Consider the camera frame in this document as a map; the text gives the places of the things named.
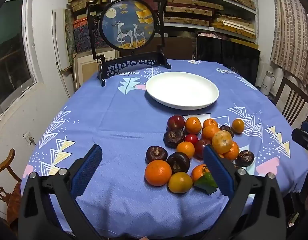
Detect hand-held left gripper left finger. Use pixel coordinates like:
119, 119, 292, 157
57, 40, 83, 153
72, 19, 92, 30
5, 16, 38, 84
17, 144, 103, 240

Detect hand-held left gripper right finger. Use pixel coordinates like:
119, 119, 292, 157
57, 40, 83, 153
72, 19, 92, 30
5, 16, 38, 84
203, 144, 287, 240

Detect tangerine with green leaf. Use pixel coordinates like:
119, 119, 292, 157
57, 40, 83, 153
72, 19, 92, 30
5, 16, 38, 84
191, 164, 219, 195

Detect pale striped tangerine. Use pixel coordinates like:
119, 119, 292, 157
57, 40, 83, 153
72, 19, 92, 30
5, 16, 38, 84
212, 130, 233, 154

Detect dark water chestnut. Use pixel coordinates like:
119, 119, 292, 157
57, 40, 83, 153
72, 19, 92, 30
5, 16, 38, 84
166, 152, 191, 174
235, 150, 254, 167
163, 129, 186, 148
219, 125, 234, 138
145, 146, 168, 164

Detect yellowish tangerine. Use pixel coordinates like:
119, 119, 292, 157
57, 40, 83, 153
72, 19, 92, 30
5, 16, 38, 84
168, 172, 193, 194

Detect small tangerine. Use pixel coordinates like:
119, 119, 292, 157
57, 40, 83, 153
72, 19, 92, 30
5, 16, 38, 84
231, 118, 245, 133

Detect large tangerine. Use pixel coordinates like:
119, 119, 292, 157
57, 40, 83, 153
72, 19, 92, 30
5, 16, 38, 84
144, 159, 172, 187

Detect white oval plate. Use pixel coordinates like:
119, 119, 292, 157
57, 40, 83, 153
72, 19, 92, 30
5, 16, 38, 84
145, 71, 220, 110

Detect dark red plum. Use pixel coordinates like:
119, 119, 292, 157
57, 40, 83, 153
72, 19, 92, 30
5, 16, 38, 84
193, 139, 211, 159
167, 115, 186, 130

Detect red cherry tomato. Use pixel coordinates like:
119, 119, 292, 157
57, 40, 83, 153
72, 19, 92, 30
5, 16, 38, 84
184, 134, 199, 145

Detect wooden slatted chair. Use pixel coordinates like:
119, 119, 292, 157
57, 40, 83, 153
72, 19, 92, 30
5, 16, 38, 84
272, 76, 308, 127

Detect blue printed tablecloth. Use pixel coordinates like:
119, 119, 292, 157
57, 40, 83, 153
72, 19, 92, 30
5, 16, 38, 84
20, 59, 308, 238

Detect white thermos jug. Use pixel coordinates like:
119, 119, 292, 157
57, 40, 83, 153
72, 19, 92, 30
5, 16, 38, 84
260, 70, 276, 95

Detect carved wooden chair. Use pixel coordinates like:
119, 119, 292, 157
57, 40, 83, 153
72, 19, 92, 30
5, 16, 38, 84
0, 149, 23, 228

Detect checked beige curtain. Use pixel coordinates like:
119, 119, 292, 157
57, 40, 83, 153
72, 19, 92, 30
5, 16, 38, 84
270, 0, 308, 90

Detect leaning picture frames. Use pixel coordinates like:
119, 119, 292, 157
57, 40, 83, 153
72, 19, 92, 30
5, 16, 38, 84
72, 50, 120, 90

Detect white metal shelf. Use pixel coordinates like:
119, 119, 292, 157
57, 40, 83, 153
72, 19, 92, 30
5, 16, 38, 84
69, 0, 260, 45

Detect brown cardboard box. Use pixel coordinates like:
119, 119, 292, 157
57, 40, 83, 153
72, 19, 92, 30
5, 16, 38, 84
144, 37, 197, 61

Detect pink cloth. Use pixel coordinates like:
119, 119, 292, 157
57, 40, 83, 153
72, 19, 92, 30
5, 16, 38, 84
198, 31, 221, 38

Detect window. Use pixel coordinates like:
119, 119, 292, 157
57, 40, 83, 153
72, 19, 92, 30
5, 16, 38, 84
0, 0, 44, 123

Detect green patterned board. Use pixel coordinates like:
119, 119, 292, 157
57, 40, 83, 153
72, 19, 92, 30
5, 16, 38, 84
64, 9, 77, 58

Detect round deer screen ornament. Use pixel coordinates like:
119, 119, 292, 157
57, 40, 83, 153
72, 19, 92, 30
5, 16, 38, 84
86, 0, 172, 87

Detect stack of woven boxes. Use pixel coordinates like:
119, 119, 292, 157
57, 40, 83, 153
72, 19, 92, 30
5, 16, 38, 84
69, 0, 257, 40

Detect wall socket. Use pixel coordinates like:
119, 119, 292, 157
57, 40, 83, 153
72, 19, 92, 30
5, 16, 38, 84
23, 132, 36, 146

